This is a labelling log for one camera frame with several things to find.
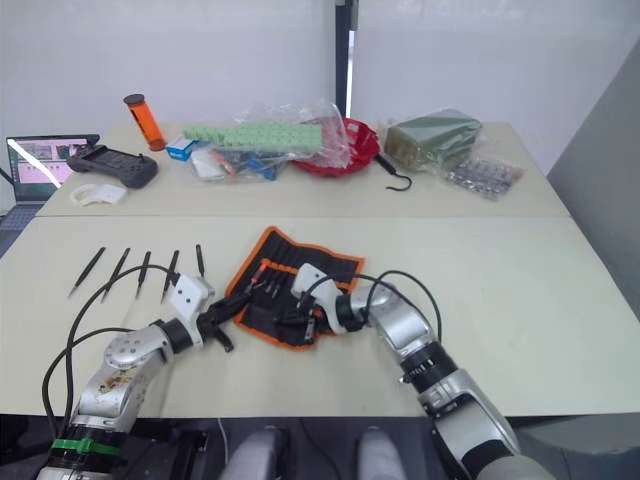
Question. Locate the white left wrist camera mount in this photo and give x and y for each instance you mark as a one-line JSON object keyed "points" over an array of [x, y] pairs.
{"points": [[187, 296]]}

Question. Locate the black vertical post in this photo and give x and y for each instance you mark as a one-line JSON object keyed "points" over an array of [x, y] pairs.
{"points": [[346, 60]]}

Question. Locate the red bowl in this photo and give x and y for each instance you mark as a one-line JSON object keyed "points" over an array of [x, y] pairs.
{"points": [[357, 150]]}

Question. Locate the white plastic part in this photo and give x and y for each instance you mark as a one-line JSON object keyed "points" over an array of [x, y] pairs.
{"points": [[102, 194]]}

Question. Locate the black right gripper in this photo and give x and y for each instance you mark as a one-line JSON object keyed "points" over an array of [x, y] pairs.
{"points": [[307, 325]]}

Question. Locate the black silver-tipped tool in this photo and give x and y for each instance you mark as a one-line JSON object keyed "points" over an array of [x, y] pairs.
{"points": [[272, 285]]}

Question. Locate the bag of blister packs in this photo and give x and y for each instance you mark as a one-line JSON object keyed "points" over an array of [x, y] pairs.
{"points": [[482, 176]]}

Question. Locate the open laptop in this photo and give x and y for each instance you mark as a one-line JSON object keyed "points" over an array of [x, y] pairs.
{"points": [[37, 160]]}

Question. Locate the black handheld controller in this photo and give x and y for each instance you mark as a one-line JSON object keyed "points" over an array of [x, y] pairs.
{"points": [[112, 165]]}

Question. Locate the small blue white box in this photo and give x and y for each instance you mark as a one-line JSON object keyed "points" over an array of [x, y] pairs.
{"points": [[180, 149]]}

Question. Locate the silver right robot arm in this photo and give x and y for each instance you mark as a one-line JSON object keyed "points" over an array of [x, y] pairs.
{"points": [[425, 360]]}

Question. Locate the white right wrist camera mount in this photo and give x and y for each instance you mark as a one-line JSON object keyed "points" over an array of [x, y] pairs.
{"points": [[320, 292]]}

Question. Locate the light green foam block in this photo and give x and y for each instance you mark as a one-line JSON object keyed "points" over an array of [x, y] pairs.
{"points": [[255, 135]]}

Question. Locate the black orange-trimmed tool roll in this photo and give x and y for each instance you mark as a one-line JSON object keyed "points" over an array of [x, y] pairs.
{"points": [[280, 255]]}

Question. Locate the black hook tool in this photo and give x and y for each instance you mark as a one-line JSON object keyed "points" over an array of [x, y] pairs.
{"points": [[395, 170]]}

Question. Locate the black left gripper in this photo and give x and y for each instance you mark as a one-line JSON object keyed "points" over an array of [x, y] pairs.
{"points": [[210, 320]]}

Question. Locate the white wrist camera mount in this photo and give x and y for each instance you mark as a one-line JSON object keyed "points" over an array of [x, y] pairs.
{"points": [[320, 292], [187, 296]]}

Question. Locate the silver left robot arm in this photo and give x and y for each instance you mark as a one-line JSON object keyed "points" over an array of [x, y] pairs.
{"points": [[125, 372]]}

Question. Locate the green box in plastic bag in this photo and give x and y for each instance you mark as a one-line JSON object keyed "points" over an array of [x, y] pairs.
{"points": [[430, 137]]}

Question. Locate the clear plastic bag of tools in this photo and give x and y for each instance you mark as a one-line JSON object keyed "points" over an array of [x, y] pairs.
{"points": [[240, 162]]}

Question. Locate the orange cylinder with black cap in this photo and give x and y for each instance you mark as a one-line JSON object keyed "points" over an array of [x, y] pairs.
{"points": [[146, 122]]}

